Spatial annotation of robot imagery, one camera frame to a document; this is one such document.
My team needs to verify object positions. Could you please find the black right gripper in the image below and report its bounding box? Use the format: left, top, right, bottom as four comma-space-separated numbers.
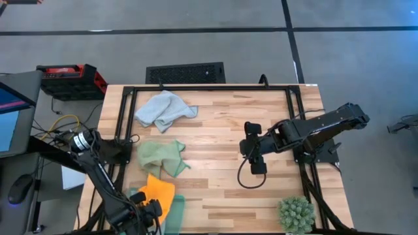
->
239, 121, 274, 175

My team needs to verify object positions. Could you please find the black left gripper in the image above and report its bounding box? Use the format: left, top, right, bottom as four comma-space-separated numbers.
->
132, 199, 163, 231

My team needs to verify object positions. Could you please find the orange microfiber towel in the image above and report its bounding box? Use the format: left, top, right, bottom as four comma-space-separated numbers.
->
138, 174, 176, 225

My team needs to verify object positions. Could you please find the green microfiber towel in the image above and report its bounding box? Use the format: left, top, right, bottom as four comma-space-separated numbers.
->
136, 139, 192, 179

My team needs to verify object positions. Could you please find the grey waffle-weave towel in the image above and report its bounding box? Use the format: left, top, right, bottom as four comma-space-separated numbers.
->
134, 89, 199, 134

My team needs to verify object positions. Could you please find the teal translucent plastic bin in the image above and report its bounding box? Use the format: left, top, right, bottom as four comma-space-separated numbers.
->
125, 187, 186, 235

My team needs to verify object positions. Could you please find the artificial plant in white pot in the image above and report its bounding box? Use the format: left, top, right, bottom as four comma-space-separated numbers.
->
277, 195, 316, 234

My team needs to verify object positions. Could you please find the white paper sheet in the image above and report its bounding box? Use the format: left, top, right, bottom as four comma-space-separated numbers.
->
61, 165, 87, 191

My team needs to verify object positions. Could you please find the black perforated computer case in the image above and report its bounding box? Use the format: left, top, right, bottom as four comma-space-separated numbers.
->
145, 61, 227, 85

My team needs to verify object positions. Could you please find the grey operator desk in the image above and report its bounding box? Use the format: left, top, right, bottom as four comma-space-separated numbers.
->
0, 70, 84, 235

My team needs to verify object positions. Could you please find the black computer mouse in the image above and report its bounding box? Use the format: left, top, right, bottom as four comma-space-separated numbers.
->
7, 174, 35, 206

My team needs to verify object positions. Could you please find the red and black tool case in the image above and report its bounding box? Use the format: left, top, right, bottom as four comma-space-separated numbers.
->
35, 63, 108, 101

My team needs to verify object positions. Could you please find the grey monitor with blue screen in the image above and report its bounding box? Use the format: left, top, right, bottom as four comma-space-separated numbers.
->
0, 70, 44, 159

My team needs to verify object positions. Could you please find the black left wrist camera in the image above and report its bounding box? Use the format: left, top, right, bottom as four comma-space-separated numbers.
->
129, 191, 147, 205

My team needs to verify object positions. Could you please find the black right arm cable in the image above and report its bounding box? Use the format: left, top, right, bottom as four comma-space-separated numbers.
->
236, 143, 268, 190

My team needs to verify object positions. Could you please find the black aluminium table frame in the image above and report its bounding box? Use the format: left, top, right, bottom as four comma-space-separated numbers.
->
74, 84, 355, 235

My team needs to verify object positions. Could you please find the yellow cable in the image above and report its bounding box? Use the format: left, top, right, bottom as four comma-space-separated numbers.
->
39, 114, 81, 142

